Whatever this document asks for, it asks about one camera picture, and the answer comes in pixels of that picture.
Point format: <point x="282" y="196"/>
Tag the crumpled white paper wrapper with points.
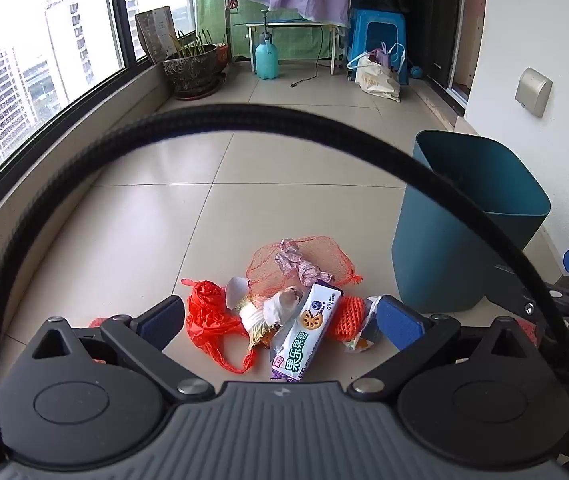
<point x="264" y="312"/>

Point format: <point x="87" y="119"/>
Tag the orange foam fruit net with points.
<point x="528" y="331"/>
<point x="347" y="320"/>

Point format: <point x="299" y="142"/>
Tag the small blue ball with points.
<point x="417" y="72"/>

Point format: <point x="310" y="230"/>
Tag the window with dark frame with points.
<point x="116" y="15"/>

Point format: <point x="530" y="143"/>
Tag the grey wall socket cover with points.
<point x="533" y="91"/>

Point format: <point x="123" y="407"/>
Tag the green hanging cloth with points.
<point x="214" y="10"/>

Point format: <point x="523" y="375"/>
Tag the teal plastic bin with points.
<point x="439" y="260"/>

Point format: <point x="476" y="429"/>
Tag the red plastic bag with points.
<point x="204" y="315"/>

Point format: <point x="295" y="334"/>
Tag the red mesh bag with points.
<point x="264" y="270"/>

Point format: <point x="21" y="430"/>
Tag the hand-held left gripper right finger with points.
<point x="399" y="325"/>

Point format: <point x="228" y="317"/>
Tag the white tote bag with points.
<point x="374" y="80"/>

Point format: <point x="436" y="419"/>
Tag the potted plant in ceramic pot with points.
<point x="189" y="67"/>

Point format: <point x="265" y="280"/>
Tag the white low bench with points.
<point x="284" y="25"/>

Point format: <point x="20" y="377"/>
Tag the teal spray bottle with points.
<point x="267" y="57"/>

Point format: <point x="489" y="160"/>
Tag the dark sliding door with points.
<point x="444" y="20"/>

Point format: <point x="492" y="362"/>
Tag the white green biscuit wrapper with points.
<point x="304" y="340"/>

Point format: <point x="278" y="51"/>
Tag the grey plastic bag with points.
<point x="294" y="260"/>

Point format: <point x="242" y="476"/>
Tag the small silver snack wrapper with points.
<point x="364" y="342"/>

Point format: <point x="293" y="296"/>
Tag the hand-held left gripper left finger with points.
<point x="162" y="319"/>

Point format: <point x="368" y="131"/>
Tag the blue plastic stool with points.
<point x="379" y="15"/>

